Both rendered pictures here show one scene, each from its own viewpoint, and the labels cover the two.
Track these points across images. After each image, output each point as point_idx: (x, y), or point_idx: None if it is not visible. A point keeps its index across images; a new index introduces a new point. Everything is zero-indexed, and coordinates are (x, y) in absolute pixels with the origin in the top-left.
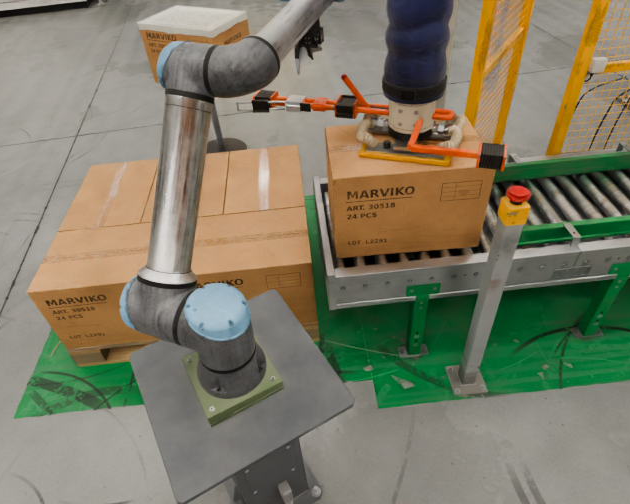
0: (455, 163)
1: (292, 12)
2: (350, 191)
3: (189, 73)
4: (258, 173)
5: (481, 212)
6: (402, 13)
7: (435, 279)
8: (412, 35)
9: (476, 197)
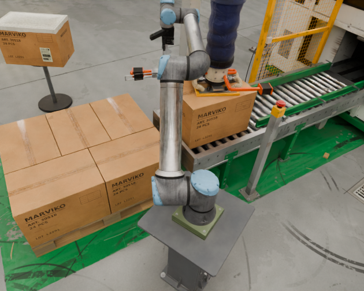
0: (240, 93)
1: (199, 34)
2: (199, 114)
3: (179, 71)
4: (116, 113)
5: (249, 114)
6: (222, 28)
7: (236, 149)
8: (226, 37)
9: (248, 107)
